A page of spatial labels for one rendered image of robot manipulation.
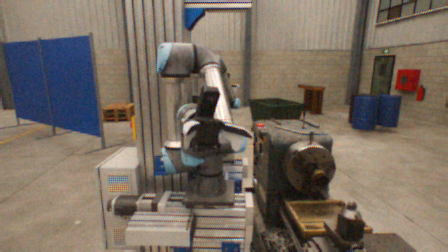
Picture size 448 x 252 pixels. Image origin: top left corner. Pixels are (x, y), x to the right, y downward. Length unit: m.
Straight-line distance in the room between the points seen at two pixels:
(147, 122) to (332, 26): 12.05
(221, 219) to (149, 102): 0.65
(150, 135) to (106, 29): 10.87
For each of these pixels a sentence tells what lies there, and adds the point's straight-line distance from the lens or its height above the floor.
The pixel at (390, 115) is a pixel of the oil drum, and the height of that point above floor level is 0.34.
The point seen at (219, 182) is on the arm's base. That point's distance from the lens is 1.17.
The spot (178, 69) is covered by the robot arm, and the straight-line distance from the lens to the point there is 1.02.
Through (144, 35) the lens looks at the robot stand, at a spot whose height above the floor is 1.85.
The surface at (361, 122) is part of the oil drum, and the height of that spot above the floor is 0.21.
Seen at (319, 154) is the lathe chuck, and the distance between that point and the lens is 1.74.
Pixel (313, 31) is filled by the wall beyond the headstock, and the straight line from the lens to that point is 12.58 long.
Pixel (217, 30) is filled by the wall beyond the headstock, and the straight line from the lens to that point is 11.58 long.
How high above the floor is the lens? 1.72
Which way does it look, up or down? 13 degrees down
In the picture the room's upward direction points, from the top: straight up
